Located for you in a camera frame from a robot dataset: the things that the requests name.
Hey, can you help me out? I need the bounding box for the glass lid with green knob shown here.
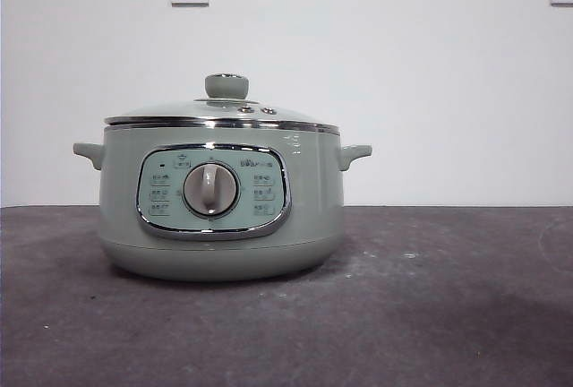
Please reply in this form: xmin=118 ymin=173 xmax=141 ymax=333
xmin=104 ymin=72 xmax=340 ymax=132

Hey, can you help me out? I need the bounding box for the pale green electric cooking pot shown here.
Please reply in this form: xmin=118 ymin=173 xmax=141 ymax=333
xmin=73 ymin=124 xmax=373 ymax=281

